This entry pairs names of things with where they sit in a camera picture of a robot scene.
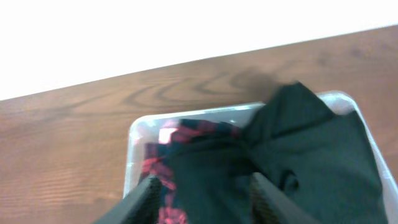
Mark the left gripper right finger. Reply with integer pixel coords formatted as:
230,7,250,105
250,172,320,224

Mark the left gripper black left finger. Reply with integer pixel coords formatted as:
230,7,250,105
94,175,162,224

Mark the red navy plaid shirt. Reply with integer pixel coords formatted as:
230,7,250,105
139,119,240,224

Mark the large black garment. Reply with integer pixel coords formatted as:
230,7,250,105
167,83,387,223

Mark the clear plastic storage bin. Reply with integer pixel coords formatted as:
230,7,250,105
123,102,397,224

